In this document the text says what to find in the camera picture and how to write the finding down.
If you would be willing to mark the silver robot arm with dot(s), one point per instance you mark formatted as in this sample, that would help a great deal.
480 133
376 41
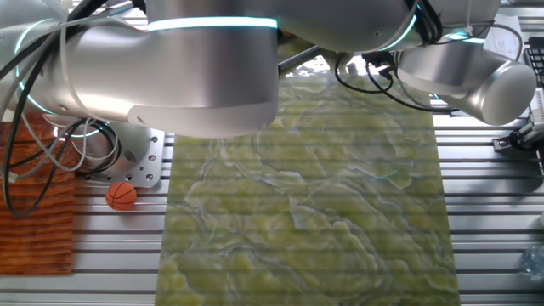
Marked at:
191 76

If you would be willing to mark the green marble pattern mat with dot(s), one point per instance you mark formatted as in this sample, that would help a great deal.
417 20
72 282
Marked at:
297 212

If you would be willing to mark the small orange basketball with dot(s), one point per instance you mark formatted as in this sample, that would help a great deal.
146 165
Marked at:
121 196

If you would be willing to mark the small grey clamp device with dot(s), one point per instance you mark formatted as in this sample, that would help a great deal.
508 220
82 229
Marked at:
516 139

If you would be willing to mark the reddish wood grain board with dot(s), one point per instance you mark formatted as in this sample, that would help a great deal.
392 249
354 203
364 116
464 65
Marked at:
34 238

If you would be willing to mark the black keyboard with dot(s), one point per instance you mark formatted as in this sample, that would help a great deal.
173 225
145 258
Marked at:
537 55

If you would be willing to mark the clear plastic water bottle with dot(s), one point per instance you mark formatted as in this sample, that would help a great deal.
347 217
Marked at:
536 263

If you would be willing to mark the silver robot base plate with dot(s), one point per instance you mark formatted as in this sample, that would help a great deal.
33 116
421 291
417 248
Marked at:
151 166

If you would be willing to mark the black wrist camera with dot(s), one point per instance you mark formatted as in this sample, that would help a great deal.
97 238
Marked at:
376 57

